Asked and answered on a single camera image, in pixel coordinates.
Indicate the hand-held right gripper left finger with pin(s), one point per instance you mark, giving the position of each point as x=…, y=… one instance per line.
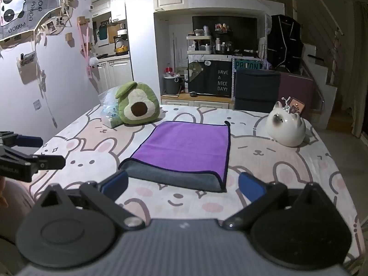
x=115, y=184

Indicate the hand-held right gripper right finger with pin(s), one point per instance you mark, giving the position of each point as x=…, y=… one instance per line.
x=250, y=186

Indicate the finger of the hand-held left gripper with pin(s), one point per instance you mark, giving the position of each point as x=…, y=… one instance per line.
x=51, y=162
x=30, y=142

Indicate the purple and grey towel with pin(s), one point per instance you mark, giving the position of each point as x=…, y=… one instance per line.
x=187, y=145

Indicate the bunny printed bed sheet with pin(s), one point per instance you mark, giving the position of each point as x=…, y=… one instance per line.
x=267, y=166

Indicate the person's pink clothed leg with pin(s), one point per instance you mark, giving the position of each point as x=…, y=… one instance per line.
x=14, y=204

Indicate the white cat ceramic jar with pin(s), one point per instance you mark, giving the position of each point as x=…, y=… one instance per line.
x=286, y=129

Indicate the clear plastic bag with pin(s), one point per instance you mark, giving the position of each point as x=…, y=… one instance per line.
x=110, y=112

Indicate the green avocado plush pillow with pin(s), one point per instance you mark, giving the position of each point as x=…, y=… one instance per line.
x=138, y=106

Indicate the pink printed card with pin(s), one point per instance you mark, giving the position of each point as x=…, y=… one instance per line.
x=297, y=107

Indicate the wooden topped low cabinet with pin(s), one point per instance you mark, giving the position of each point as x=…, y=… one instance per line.
x=198, y=101

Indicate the maroon panel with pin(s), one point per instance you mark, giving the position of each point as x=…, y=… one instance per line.
x=296, y=87

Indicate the white kitchen base cabinet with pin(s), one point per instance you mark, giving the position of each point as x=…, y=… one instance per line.
x=115, y=73

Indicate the grey bin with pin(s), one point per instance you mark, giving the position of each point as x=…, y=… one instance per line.
x=172, y=85

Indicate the black lettered cloth curtain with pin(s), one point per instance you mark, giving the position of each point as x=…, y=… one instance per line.
x=212, y=77

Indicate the green sign plate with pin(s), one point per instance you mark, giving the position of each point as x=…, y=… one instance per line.
x=247, y=64

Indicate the red lidded bottle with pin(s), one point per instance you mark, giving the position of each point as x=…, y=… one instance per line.
x=169, y=71

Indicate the yellow kitchen appliance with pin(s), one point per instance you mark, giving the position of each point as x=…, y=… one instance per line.
x=121, y=46

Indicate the white staircase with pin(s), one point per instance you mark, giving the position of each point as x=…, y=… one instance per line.
x=322, y=72

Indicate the black jacket with white trim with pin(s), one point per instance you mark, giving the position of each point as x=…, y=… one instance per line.
x=284, y=43

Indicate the white shelf rack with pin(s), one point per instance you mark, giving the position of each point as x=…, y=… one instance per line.
x=199, y=46

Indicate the beige curtain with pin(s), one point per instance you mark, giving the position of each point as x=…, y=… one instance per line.
x=358, y=69

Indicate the panda wall poster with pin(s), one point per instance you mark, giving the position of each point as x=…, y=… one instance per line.
x=26, y=11

